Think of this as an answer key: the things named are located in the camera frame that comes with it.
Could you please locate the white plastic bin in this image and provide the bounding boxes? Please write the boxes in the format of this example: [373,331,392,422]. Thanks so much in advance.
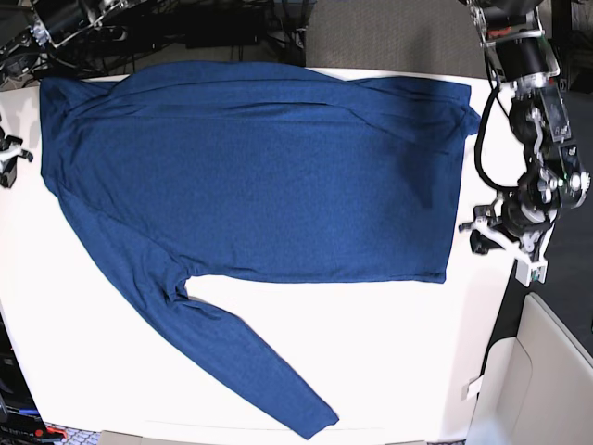
[466,293,592,445]

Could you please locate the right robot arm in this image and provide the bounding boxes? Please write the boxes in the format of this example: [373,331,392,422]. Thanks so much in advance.
[1,0,141,51]

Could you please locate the blue long-sleeve T-shirt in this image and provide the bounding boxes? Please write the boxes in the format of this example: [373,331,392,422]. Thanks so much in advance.
[39,61,480,439]

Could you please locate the tangled black cables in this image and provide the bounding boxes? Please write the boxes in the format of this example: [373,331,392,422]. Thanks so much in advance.
[0,0,186,87]

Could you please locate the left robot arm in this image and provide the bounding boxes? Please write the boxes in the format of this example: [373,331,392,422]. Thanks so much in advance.
[460,1,590,261]

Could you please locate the white paper tag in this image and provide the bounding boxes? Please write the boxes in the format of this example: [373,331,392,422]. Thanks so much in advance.
[461,375,484,401]

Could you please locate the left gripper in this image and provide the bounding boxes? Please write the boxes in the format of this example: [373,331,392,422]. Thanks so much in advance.
[470,194,556,255]

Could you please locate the red black tool bottom-left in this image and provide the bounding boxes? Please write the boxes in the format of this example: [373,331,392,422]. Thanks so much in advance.
[33,426,69,441]

